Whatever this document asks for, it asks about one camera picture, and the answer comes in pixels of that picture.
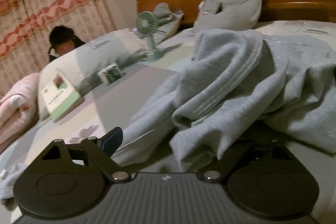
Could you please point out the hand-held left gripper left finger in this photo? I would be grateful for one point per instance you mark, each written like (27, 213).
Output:
(113, 138)

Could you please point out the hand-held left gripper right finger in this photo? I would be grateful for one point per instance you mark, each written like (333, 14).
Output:
(225, 166)

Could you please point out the green tissue packet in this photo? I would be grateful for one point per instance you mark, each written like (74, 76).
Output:
(110, 74)

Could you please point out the white and green book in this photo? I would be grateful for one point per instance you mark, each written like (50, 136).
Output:
(60, 98)

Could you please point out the patchwork pillow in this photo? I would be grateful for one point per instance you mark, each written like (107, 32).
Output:
(105, 50)

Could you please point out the pink folded quilt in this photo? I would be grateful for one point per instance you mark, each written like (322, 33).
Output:
(15, 108)

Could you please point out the green handheld fan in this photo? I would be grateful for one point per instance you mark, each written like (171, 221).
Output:
(145, 22)

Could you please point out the grey plush cloth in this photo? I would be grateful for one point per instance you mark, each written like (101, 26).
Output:
(162, 11)

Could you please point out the pink patterned curtain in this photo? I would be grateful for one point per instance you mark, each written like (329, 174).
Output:
(52, 3)

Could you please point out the grey cat cushion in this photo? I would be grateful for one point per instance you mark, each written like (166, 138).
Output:
(236, 3)

